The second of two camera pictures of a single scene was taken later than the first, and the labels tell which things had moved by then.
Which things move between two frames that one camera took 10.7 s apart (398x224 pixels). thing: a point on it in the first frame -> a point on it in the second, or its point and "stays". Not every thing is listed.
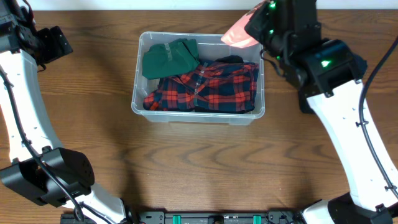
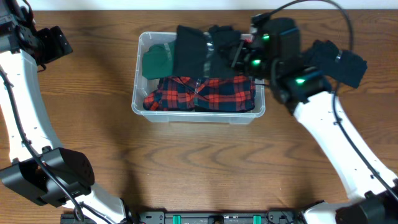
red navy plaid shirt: (230, 87) stays
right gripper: (263, 28) -> (239, 61)
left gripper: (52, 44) stays
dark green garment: (162, 60) stays
